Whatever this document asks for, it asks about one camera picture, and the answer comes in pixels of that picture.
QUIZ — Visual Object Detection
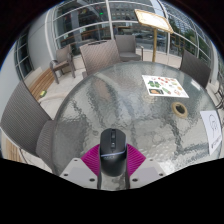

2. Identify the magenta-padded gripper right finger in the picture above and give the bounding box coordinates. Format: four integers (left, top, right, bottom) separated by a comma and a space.
125, 143, 167, 190

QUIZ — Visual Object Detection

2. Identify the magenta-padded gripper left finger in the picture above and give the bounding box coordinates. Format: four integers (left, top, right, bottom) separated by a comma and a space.
59, 143, 103, 190

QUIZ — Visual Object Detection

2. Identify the black computer mouse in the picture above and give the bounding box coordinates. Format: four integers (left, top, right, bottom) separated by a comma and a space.
99, 128, 128, 178

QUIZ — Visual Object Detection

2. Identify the tan tape roll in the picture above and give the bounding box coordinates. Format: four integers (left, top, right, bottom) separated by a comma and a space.
171, 101, 189, 119

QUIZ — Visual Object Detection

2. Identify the dark grey wicker chair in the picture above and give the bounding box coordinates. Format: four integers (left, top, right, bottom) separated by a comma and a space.
179, 49, 212, 89
0, 80, 63, 174

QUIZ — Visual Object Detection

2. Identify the wooden slat bench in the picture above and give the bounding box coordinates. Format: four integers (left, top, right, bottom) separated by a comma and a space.
0, 133, 26, 164
24, 68, 56, 101

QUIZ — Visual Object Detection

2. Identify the colourful picture menu card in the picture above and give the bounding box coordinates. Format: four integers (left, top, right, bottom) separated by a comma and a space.
141, 74, 190, 99

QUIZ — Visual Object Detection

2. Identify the brown wicker chair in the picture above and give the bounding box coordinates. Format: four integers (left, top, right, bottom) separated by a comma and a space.
79, 39, 122, 79

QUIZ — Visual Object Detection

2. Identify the brown wicker armchair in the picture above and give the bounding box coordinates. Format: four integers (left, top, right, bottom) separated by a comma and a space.
49, 44, 77, 85

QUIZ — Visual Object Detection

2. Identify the grey wicker armchair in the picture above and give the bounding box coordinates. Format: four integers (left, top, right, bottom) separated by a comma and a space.
114, 34, 145, 63

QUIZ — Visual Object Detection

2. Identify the gold menu display stand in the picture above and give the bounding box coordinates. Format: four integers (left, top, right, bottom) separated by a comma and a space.
133, 8, 175, 63

